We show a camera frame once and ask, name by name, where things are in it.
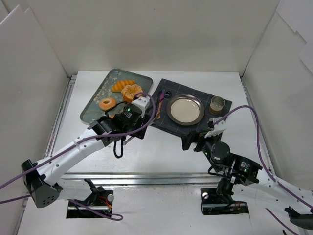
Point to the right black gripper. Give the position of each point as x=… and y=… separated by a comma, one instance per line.
x=191, y=141

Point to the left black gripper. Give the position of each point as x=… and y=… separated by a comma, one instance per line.
x=142, y=126

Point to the stainless steel tongs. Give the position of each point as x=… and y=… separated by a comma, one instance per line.
x=127, y=140

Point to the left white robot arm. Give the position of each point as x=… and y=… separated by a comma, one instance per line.
x=44, y=179

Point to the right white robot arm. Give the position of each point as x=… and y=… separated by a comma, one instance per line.
x=243, y=179

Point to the tall sesame bundt bread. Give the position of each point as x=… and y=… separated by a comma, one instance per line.
x=129, y=91

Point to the ridged orange croissant bread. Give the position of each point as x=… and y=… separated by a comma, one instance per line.
x=120, y=85

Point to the floral blue serving tray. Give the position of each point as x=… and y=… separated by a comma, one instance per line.
x=92, y=110

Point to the cream plate dark rim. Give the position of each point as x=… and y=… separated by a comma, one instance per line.
x=185, y=109

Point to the glass cup with drink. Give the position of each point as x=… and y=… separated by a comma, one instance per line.
x=216, y=105

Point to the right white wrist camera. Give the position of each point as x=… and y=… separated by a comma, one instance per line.
x=216, y=126

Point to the glazed ring donut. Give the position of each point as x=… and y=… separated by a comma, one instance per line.
x=107, y=103

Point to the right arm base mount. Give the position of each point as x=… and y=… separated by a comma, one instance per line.
x=212, y=204

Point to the aluminium frame rail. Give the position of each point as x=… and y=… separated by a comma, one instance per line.
x=159, y=157

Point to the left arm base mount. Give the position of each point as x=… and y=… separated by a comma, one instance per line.
x=98, y=201

